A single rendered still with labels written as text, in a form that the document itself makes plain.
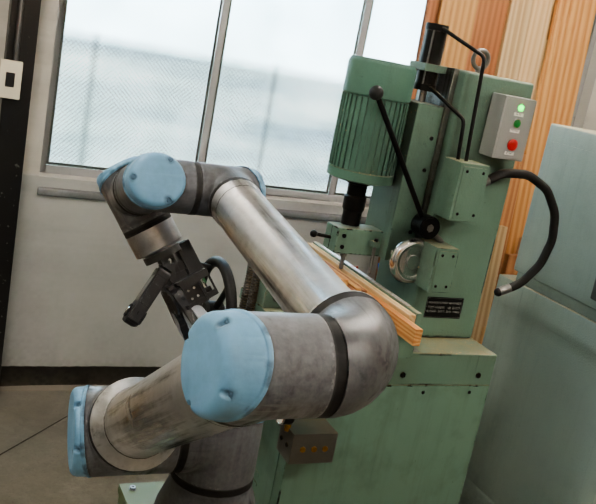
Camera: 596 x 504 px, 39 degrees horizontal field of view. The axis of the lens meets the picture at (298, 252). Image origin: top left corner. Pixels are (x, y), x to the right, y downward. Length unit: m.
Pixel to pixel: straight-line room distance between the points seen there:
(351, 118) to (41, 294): 1.68
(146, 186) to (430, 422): 1.24
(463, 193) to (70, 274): 1.75
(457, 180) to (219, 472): 1.01
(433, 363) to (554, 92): 2.04
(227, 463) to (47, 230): 1.98
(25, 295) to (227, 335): 2.57
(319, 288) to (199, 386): 0.23
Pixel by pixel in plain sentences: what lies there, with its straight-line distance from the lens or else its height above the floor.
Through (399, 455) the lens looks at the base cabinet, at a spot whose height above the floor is 0.51.
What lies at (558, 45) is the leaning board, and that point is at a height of 1.70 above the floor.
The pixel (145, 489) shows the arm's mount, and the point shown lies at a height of 0.65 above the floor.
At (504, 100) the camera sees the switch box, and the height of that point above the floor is 1.47.
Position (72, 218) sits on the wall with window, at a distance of 3.34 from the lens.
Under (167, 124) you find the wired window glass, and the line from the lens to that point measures 3.42.
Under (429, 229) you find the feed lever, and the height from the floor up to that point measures 1.12.
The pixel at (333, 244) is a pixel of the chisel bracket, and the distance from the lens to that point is 2.22.
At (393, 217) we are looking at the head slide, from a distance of 2.23.
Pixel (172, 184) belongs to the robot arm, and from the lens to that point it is 1.37.
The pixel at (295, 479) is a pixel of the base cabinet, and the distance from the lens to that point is 2.23.
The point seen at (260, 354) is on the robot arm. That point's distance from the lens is 0.87.
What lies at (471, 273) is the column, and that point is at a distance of 2.37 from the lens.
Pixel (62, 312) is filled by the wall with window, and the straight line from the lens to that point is 3.45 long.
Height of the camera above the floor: 1.51
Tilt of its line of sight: 14 degrees down
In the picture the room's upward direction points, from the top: 11 degrees clockwise
